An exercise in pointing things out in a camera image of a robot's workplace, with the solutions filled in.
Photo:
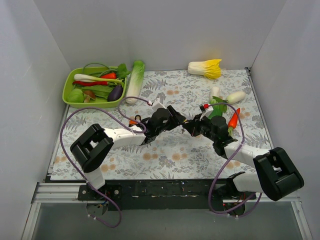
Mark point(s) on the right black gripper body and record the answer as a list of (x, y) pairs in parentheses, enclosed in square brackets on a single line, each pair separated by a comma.
[(195, 124)]

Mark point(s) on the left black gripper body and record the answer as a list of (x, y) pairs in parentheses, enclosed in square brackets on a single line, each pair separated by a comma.
[(171, 114)]

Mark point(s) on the orange padlock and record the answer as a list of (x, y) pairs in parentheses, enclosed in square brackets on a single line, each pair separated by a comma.
[(135, 120)]

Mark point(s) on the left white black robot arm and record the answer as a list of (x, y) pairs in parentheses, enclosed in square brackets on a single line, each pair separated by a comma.
[(92, 147)]

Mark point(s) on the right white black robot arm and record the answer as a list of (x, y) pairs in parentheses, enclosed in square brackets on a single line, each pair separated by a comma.
[(275, 174)]

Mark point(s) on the floral table mat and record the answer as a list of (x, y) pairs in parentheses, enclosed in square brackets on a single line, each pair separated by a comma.
[(174, 154)]

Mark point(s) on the green bok choy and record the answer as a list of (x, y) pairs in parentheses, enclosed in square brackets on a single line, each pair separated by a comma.
[(219, 109)]

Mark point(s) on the orange carrot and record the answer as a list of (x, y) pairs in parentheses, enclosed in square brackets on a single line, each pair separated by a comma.
[(232, 124)]

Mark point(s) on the white radish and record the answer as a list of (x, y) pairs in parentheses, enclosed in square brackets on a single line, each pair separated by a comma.
[(235, 97)]

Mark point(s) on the green napa cabbage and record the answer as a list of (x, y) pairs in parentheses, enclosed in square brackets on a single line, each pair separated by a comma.
[(136, 82)]

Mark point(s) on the yellow white cabbage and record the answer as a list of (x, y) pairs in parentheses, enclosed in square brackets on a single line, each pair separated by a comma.
[(209, 68)]

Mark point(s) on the purple eggplant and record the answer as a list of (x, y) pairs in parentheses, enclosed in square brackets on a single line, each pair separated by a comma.
[(115, 94)]

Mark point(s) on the green spinach leaf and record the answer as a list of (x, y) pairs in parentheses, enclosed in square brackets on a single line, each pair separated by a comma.
[(122, 71)]

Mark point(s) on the small orange pepper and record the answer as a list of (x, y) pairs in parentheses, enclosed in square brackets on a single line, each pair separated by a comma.
[(111, 75)]

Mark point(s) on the green leafy vegetable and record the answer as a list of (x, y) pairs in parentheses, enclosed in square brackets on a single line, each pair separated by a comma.
[(101, 91)]

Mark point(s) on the green long beans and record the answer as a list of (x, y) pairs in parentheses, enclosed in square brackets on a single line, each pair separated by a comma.
[(95, 65)]

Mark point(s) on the brown mushroom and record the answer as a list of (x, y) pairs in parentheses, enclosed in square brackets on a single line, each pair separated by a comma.
[(89, 95)]

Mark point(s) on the white green leek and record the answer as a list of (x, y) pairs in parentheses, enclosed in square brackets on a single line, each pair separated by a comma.
[(89, 78)]

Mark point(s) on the round green cabbage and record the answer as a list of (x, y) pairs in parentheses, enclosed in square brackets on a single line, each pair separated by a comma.
[(75, 96)]

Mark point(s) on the red chili pepper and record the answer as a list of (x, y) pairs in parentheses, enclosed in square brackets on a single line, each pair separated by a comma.
[(90, 84)]

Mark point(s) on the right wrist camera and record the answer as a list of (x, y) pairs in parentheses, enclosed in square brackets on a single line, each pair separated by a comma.
[(206, 111)]

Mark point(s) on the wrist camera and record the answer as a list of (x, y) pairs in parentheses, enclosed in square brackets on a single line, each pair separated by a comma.
[(206, 111), (156, 104)]

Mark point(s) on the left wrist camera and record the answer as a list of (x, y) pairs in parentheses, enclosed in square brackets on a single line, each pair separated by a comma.
[(156, 104)]

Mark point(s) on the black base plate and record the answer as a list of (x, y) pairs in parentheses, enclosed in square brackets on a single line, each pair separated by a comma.
[(172, 194)]

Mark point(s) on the aluminium frame rail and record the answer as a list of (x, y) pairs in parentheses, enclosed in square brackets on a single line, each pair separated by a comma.
[(70, 193)]

